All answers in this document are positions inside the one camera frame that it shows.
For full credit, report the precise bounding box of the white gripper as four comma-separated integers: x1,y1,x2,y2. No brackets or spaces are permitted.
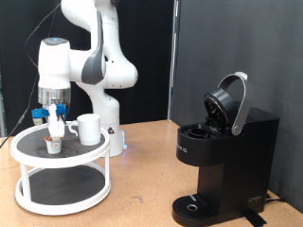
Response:
46,103,66,149

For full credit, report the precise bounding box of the coffee pod with green lid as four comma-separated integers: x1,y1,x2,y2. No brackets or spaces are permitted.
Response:
44,135,62,155

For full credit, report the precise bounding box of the white plastic mug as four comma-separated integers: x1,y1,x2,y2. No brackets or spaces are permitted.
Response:
67,113,102,147

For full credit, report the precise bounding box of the black Keurig coffee machine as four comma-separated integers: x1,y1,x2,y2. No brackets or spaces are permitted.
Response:
170,71,280,227

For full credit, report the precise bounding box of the white two-tier turntable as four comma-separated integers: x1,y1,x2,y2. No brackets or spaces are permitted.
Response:
9,120,112,217

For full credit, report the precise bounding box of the black curtain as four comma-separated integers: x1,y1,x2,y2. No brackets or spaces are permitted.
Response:
0,0,175,137

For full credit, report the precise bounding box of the grey partition panel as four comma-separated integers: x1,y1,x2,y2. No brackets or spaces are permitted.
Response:
170,0,303,214

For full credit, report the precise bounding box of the wrist camera on blue mount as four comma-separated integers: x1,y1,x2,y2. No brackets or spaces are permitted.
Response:
30,107,49,126

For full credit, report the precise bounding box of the blue cable clip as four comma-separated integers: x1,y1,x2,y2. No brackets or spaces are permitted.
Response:
56,102,69,117

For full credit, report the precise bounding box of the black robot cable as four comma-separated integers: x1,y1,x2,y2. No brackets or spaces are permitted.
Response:
0,1,62,149

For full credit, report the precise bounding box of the metal frame post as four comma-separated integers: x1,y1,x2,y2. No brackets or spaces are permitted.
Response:
0,70,8,138

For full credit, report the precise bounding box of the black power cord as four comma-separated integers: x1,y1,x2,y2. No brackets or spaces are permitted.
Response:
264,192,288,203

